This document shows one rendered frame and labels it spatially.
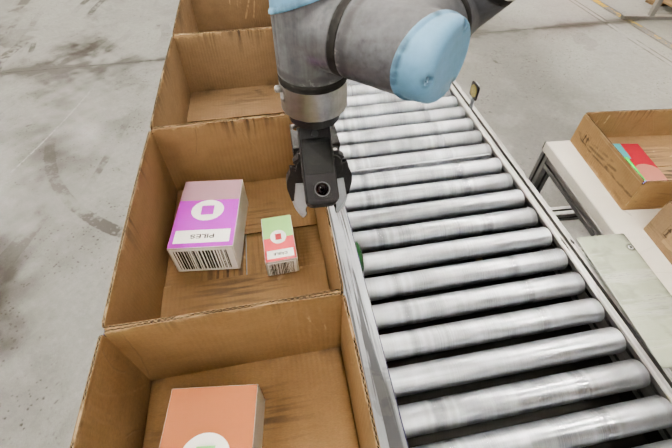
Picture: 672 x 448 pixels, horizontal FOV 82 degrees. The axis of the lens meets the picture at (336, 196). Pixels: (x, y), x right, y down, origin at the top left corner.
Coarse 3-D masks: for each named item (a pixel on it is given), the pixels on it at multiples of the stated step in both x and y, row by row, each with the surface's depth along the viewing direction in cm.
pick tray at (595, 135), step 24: (600, 120) 112; (624, 120) 112; (648, 120) 113; (576, 144) 114; (600, 144) 104; (648, 144) 114; (600, 168) 104; (624, 168) 96; (624, 192) 97; (648, 192) 93
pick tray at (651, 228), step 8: (664, 208) 88; (656, 216) 90; (664, 216) 88; (648, 224) 92; (656, 224) 90; (664, 224) 88; (648, 232) 92; (656, 232) 90; (664, 232) 88; (656, 240) 90; (664, 240) 88; (664, 248) 88
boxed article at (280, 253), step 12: (288, 216) 73; (264, 228) 71; (276, 228) 71; (288, 228) 71; (264, 240) 69; (276, 240) 69; (288, 240) 69; (264, 252) 67; (276, 252) 67; (288, 252) 67; (276, 264) 66; (288, 264) 67
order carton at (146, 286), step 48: (192, 144) 76; (240, 144) 78; (288, 144) 80; (144, 192) 65; (144, 240) 62; (144, 288) 59; (192, 288) 67; (240, 288) 67; (288, 288) 67; (336, 288) 55
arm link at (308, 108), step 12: (288, 96) 49; (300, 96) 48; (312, 96) 48; (324, 96) 48; (336, 96) 49; (288, 108) 51; (300, 108) 49; (312, 108) 49; (324, 108) 49; (336, 108) 50; (300, 120) 51; (312, 120) 50; (324, 120) 51
